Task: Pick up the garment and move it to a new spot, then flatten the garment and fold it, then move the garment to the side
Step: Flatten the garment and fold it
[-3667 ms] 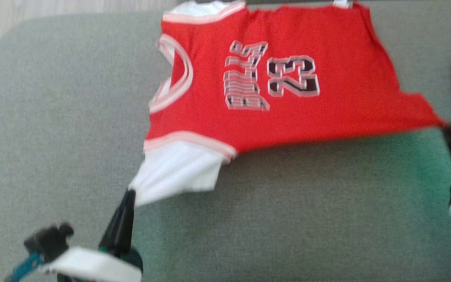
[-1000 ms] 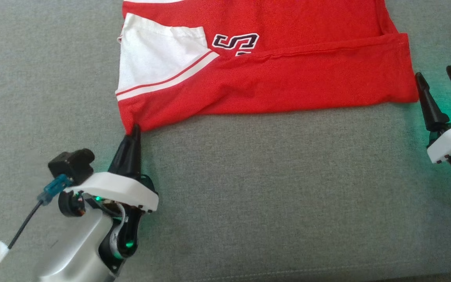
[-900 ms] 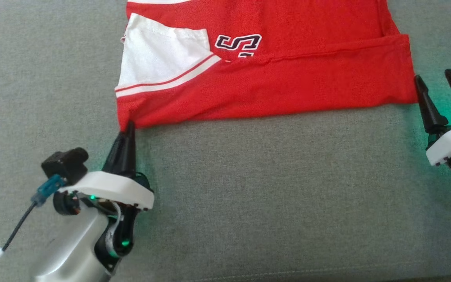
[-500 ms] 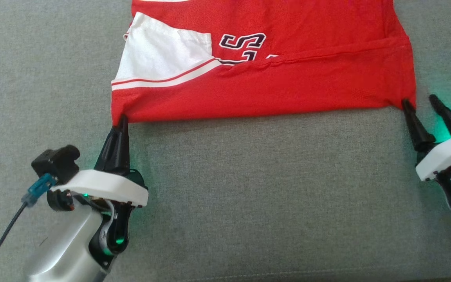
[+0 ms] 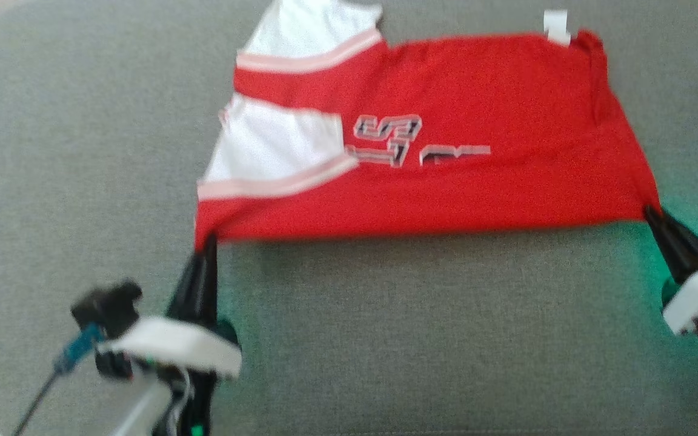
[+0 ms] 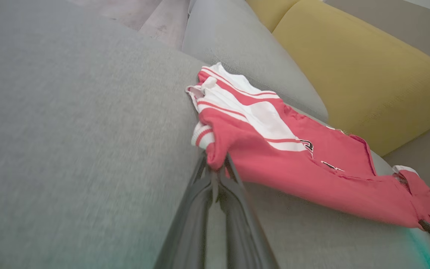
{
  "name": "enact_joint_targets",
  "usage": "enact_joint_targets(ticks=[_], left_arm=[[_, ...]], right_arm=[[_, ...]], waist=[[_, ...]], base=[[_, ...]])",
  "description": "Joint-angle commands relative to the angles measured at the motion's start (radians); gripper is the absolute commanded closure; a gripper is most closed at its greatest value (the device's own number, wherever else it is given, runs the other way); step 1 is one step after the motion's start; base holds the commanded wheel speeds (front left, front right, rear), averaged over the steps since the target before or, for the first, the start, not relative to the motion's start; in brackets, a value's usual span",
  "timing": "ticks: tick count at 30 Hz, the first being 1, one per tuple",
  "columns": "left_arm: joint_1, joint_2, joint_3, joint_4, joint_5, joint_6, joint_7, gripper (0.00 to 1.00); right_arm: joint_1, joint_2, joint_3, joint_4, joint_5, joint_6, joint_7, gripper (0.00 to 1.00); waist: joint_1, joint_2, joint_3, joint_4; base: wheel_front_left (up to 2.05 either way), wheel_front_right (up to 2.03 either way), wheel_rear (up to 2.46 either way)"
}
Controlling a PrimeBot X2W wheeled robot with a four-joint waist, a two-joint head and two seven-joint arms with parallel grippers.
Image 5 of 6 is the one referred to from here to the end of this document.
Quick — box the blue-plug cable of left camera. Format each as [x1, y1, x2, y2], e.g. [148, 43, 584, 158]
[12, 323, 106, 436]

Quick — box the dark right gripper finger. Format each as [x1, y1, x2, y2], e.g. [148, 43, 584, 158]
[644, 209, 693, 285]
[648, 206, 698, 271]

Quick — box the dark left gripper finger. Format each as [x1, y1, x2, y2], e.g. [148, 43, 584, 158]
[201, 233, 220, 325]
[167, 239, 209, 320]

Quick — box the red white basketball jersey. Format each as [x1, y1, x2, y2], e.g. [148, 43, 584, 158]
[194, 0, 662, 250]

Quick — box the grey sofa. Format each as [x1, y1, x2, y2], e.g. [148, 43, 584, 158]
[0, 0, 698, 436]

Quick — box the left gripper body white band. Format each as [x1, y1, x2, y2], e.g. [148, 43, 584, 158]
[98, 315, 244, 436]

